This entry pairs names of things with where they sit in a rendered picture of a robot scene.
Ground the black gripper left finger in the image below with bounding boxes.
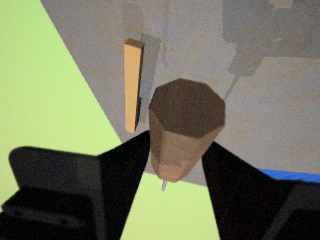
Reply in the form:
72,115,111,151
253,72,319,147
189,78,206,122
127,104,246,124
8,130,150,240

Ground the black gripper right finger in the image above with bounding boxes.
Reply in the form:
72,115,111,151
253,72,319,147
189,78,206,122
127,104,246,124
202,141,320,240

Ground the blue flat strip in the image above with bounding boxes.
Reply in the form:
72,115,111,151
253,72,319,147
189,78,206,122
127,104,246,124
257,168,320,183

